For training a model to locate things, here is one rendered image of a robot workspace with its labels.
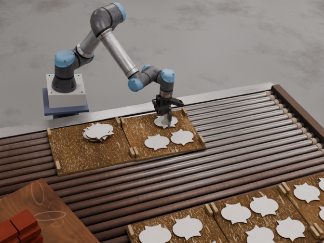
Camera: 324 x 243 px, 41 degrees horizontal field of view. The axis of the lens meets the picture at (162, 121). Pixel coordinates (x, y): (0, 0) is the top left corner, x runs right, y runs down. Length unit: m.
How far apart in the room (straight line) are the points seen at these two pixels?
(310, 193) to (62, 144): 1.32
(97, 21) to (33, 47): 2.84
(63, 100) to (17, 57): 2.30
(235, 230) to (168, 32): 3.79
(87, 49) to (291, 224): 1.49
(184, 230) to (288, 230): 0.49
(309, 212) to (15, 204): 1.38
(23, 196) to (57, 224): 0.22
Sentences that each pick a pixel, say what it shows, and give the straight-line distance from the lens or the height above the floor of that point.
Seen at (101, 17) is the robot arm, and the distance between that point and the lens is 2.32.
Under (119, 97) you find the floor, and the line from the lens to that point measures 4.27.
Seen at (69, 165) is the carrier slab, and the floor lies 0.94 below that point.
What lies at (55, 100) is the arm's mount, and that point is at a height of 0.93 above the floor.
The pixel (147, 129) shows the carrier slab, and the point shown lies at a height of 0.94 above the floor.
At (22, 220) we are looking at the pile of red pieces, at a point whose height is 1.31.
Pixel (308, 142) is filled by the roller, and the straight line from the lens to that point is 2.69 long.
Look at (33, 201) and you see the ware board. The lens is 1.98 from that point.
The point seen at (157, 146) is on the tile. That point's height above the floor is 0.95.
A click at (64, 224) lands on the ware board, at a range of 1.89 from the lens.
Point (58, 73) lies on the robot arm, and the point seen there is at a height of 1.09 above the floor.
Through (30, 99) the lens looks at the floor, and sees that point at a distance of 4.28.
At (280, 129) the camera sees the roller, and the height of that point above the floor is 0.92.
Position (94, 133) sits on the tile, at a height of 0.98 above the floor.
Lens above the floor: 2.54
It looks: 39 degrees down
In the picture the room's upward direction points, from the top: 7 degrees clockwise
